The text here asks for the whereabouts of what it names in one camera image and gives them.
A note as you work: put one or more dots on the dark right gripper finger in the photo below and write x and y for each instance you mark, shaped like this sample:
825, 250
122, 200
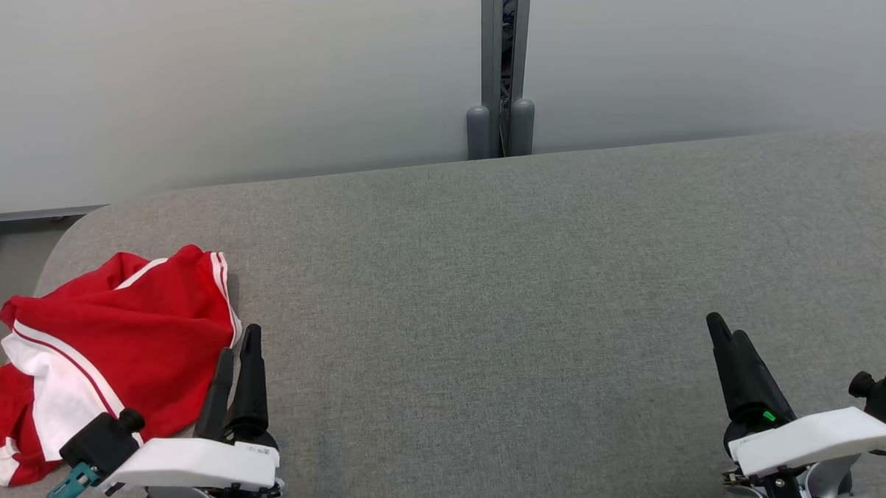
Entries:
729, 372
765, 389

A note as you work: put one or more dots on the grey partition post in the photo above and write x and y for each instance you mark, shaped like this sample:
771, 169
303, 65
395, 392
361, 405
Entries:
525, 121
489, 56

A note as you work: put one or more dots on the grey partition base rail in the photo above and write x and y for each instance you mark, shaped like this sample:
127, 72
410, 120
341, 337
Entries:
44, 213

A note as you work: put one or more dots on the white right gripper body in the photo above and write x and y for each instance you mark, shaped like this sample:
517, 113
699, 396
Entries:
810, 435

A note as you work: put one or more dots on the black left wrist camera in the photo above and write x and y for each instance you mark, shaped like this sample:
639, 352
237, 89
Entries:
100, 441

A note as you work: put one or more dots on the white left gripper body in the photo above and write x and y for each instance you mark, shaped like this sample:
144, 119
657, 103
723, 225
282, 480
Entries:
200, 464

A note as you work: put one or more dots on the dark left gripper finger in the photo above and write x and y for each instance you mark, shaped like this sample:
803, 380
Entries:
218, 404
250, 388

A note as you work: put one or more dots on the teal left camera connector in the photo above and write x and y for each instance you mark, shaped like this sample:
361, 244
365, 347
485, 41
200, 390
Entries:
64, 492

